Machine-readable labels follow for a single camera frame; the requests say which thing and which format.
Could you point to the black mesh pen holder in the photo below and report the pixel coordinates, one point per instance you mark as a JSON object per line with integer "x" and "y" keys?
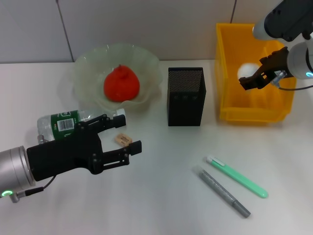
{"x": 185, "y": 107}

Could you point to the grey marker pen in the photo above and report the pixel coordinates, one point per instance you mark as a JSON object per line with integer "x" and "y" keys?
{"x": 220, "y": 189}

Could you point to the translucent wavy glass fruit plate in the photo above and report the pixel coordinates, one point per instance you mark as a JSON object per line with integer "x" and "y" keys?
{"x": 93, "y": 73}

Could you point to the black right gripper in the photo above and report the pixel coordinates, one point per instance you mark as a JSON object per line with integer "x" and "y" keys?
{"x": 278, "y": 63}

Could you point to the mint green pen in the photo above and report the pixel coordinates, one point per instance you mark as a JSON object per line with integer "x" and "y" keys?
{"x": 237, "y": 177}

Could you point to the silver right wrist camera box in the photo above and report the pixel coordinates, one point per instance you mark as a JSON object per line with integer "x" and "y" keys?
{"x": 286, "y": 19}

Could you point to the white paper ball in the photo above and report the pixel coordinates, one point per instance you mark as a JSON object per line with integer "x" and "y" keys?
{"x": 247, "y": 69}

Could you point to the orange fruit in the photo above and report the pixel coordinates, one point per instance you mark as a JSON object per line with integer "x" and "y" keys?
{"x": 121, "y": 85}

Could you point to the yellow plastic storage bin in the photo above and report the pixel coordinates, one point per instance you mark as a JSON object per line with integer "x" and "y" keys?
{"x": 230, "y": 102}

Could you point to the small tan eraser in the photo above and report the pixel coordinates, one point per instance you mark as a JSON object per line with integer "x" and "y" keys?
{"x": 122, "y": 139}

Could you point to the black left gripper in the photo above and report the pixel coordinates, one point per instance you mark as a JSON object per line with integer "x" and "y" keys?
{"x": 63, "y": 156}

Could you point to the clear green-label water bottle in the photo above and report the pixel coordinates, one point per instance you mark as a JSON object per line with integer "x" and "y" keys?
{"x": 63, "y": 122}

